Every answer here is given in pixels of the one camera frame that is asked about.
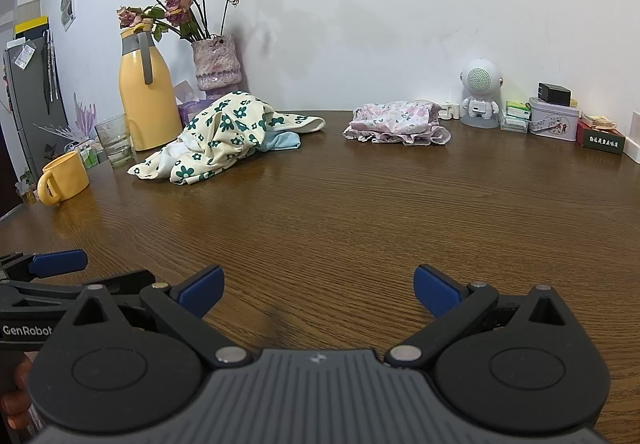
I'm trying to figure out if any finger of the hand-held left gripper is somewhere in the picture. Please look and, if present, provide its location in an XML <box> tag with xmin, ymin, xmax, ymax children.
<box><xmin>0</xmin><ymin>270</ymin><xmax>157</xmax><ymax>309</ymax></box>
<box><xmin>0</xmin><ymin>250</ymin><xmax>89</xmax><ymax>281</ymax></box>

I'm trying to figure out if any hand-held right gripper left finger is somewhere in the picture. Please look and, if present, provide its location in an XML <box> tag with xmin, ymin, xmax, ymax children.
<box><xmin>56</xmin><ymin>266</ymin><xmax>253</xmax><ymax>369</ymax></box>

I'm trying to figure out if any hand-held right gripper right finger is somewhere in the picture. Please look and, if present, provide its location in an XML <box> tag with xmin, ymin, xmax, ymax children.
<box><xmin>385</xmin><ymin>265</ymin><xmax>583</xmax><ymax>369</ymax></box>

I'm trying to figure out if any cream green floral garment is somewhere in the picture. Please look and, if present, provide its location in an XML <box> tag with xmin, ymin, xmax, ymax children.
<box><xmin>126</xmin><ymin>91</ymin><xmax>327</xmax><ymax>185</ymax></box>

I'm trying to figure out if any person's left hand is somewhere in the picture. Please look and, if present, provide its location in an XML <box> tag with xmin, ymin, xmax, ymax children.
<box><xmin>0</xmin><ymin>356</ymin><xmax>34</xmax><ymax>427</ymax></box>

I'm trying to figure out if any yellow mug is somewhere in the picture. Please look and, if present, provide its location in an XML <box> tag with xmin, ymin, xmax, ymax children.
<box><xmin>37</xmin><ymin>151</ymin><xmax>91</xmax><ymax>207</ymax></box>

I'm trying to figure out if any clear plastic rack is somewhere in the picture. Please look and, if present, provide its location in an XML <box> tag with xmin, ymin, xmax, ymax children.
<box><xmin>32</xmin><ymin>121</ymin><xmax>96</xmax><ymax>159</ymax></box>

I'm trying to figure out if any clear drinking glass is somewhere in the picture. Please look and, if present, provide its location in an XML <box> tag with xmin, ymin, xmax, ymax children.
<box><xmin>94</xmin><ymin>114</ymin><xmax>133</xmax><ymax>169</ymax></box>

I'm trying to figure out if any purple flower ornament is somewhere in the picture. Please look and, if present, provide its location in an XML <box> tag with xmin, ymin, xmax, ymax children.
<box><xmin>72</xmin><ymin>92</ymin><xmax>98</xmax><ymax>139</ymax></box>

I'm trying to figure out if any grey refrigerator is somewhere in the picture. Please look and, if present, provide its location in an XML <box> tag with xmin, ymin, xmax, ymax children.
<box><xmin>2</xmin><ymin>28</ymin><xmax>68</xmax><ymax>175</ymax></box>

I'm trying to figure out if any pastel pink blue purple garment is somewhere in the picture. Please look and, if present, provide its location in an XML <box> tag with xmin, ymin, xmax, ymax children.
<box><xmin>257</xmin><ymin>130</ymin><xmax>302</xmax><ymax>153</ymax></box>

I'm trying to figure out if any folded pink floral garment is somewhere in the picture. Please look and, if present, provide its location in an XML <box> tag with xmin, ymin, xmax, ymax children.
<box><xmin>342</xmin><ymin>100</ymin><xmax>452</xmax><ymax>146</ymax></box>

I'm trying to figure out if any yellow thermos jug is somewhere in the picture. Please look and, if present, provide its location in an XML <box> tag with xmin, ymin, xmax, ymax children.
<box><xmin>119</xmin><ymin>21</ymin><xmax>184</xmax><ymax>152</ymax></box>

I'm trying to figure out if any purple tissue box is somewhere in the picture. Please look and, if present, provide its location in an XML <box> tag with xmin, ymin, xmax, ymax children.
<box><xmin>175</xmin><ymin>81</ymin><xmax>208</xmax><ymax>125</ymax></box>

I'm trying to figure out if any grey tin box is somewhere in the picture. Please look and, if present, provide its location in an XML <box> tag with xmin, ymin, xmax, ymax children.
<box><xmin>528</xmin><ymin>96</ymin><xmax>582</xmax><ymax>142</ymax></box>

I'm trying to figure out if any white astronaut speaker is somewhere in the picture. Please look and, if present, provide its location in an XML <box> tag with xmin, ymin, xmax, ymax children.
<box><xmin>459</xmin><ymin>58</ymin><xmax>503</xmax><ymax>129</ymax></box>

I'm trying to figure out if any dark red box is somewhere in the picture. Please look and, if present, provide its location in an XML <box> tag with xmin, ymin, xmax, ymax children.
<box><xmin>576</xmin><ymin>120</ymin><xmax>627</xmax><ymax>157</ymax></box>

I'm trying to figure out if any purple knitted vase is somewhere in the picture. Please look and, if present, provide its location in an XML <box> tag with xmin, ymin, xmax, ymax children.
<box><xmin>191</xmin><ymin>34</ymin><xmax>244</xmax><ymax>92</ymax></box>

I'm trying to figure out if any black power adapter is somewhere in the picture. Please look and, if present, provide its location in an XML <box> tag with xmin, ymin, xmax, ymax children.
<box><xmin>537</xmin><ymin>82</ymin><xmax>572</xmax><ymax>107</ymax></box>

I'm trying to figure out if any yellow small packet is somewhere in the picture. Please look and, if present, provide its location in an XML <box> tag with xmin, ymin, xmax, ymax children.
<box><xmin>580</xmin><ymin>113</ymin><xmax>618</xmax><ymax>131</ymax></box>

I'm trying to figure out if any yellow black box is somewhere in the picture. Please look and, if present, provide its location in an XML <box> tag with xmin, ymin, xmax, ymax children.
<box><xmin>14</xmin><ymin>15</ymin><xmax>51</xmax><ymax>37</ymax></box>

